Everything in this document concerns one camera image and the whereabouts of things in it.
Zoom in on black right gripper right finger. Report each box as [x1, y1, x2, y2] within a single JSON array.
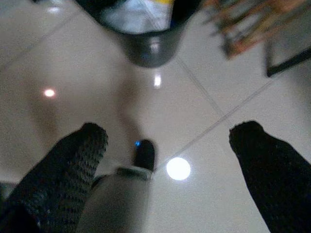
[[229, 120, 311, 233]]

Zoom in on clear plastic wrapper yellow label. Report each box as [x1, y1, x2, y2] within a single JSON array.
[[102, 0, 175, 33]]

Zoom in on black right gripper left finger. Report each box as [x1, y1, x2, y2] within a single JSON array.
[[0, 122, 109, 233]]

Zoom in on black metal table frame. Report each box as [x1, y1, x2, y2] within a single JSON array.
[[266, 47, 311, 78]]

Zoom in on folded wooden slat rack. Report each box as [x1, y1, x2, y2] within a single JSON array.
[[201, 0, 311, 60]]

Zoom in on black round rubbish bin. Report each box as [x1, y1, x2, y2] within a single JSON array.
[[72, 0, 202, 68]]

